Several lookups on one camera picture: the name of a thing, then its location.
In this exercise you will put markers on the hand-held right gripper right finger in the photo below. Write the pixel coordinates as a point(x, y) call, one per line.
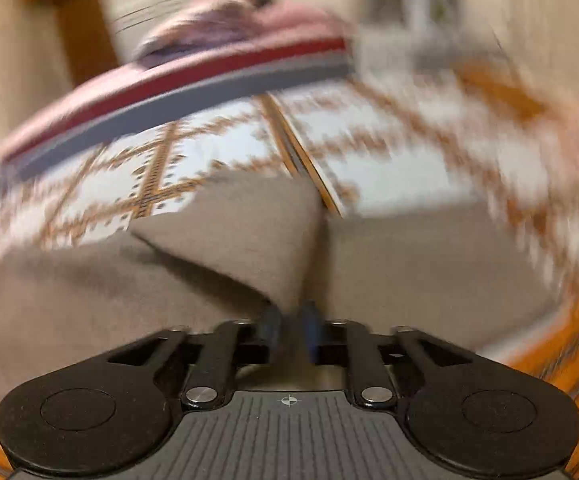
point(312, 334)

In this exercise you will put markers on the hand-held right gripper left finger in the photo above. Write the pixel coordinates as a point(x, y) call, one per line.
point(271, 331)

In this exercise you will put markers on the grey fleece pants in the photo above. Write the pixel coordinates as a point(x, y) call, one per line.
point(249, 230)

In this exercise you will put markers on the white orange patterned bed sheet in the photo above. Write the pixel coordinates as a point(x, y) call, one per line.
point(394, 160)

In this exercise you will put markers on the bed with pink red mattress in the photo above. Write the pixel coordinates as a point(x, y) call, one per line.
point(179, 85)

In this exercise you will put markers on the pink grey quilt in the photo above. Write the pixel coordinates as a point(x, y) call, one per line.
point(219, 22)

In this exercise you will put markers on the white wardrobe with wooden frame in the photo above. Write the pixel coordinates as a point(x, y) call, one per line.
point(84, 15)

